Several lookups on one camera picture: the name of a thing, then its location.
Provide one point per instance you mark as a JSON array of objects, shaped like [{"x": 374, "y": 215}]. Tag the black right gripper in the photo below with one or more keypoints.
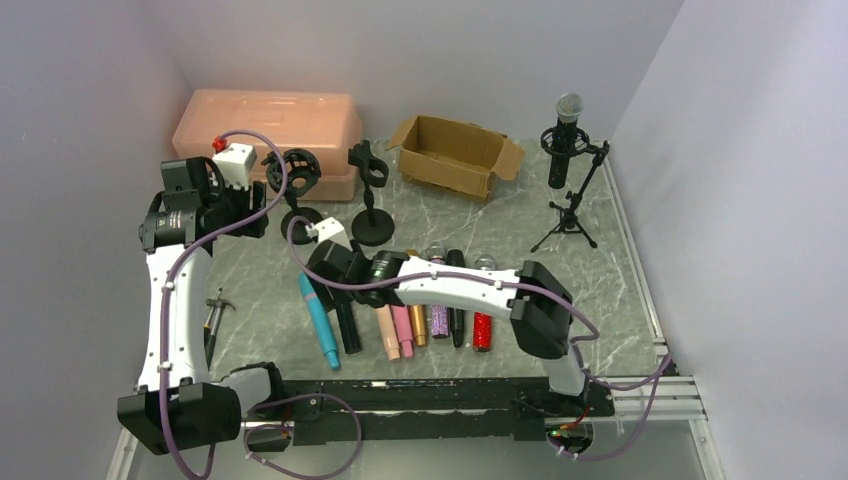
[{"x": 324, "y": 263}]

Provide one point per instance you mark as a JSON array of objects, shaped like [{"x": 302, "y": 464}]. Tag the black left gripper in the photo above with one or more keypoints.
[{"x": 257, "y": 198}]

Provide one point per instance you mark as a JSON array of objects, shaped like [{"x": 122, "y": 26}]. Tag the clip mount desk stand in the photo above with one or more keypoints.
[{"x": 372, "y": 226}]

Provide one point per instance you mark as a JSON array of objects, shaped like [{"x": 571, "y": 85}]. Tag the blue toy microphone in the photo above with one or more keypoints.
[{"x": 320, "y": 322}]

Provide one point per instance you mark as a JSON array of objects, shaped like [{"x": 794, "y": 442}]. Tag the beige toy microphone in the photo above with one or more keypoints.
[{"x": 388, "y": 333}]

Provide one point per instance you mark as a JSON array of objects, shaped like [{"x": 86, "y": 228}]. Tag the shock mount desk stand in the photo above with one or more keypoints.
[{"x": 298, "y": 173}]

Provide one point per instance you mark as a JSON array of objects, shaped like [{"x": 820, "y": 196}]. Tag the black microphone grey grille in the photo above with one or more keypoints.
[{"x": 348, "y": 327}]

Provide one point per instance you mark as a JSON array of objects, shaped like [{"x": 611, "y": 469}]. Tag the pink toy microphone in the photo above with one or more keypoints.
[{"x": 403, "y": 329}]

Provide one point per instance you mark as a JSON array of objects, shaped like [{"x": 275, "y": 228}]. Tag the gold microphone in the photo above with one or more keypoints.
[{"x": 418, "y": 318}]

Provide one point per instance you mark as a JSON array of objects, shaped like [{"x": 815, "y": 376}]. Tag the purple glitter microphone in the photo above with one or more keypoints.
[{"x": 439, "y": 318}]

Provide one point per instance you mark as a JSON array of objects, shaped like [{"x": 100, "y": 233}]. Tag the slim black microphone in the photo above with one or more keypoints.
[{"x": 456, "y": 317}]

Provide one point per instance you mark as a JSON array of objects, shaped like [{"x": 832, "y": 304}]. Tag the brown cardboard box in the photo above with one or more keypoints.
[{"x": 458, "y": 157}]

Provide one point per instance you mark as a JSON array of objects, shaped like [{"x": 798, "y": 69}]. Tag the red glitter microphone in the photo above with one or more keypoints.
[{"x": 482, "y": 323}]

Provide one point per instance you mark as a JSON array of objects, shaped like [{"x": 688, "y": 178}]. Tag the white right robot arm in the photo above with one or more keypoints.
[{"x": 536, "y": 304}]

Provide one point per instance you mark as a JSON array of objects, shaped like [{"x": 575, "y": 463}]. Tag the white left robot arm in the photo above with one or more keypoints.
[{"x": 178, "y": 406}]

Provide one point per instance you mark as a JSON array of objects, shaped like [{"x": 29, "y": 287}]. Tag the black tripod microphone stand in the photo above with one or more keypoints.
[{"x": 568, "y": 221}]

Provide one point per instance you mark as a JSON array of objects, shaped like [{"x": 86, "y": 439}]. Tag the orange plastic storage box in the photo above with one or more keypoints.
[{"x": 325, "y": 124}]

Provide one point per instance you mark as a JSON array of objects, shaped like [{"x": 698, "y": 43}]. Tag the claw hammer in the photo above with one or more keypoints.
[{"x": 217, "y": 307}]

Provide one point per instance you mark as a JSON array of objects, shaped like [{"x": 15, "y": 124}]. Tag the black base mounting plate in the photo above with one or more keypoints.
[{"x": 519, "y": 408}]

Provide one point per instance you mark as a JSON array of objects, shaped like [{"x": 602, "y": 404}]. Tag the black microphone silver grille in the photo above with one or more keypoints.
[{"x": 564, "y": 137}]

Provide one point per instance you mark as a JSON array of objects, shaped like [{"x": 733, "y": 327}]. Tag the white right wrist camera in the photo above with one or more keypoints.
[{"x": 331, "y": 230}]

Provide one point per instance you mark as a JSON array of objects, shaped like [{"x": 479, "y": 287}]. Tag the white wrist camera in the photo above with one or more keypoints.
[
  {"x": 331, "y": 230},
  {"x": 235, "y": 162}
]

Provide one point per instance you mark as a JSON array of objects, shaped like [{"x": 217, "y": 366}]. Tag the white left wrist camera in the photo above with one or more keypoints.
[{"x": 235, "y": 162}]

